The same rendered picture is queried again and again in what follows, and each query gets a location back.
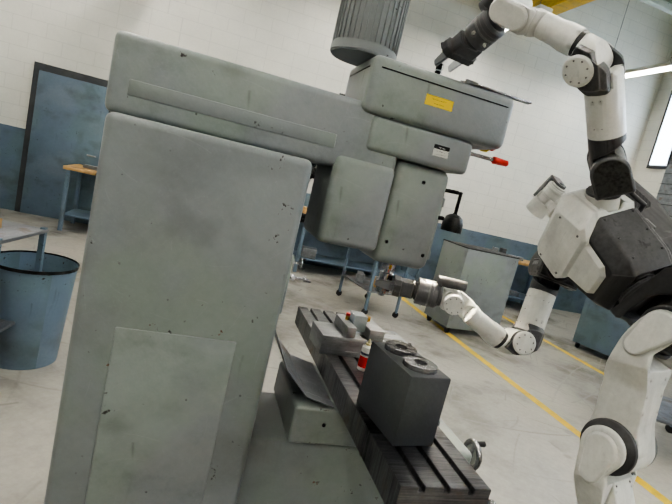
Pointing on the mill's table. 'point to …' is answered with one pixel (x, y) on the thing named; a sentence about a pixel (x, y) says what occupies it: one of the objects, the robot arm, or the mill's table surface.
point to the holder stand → (403, 393)
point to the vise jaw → (373, 332)
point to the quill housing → (410, 215)
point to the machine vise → (342, 337)
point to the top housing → (431, 101)
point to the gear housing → (419, 146)
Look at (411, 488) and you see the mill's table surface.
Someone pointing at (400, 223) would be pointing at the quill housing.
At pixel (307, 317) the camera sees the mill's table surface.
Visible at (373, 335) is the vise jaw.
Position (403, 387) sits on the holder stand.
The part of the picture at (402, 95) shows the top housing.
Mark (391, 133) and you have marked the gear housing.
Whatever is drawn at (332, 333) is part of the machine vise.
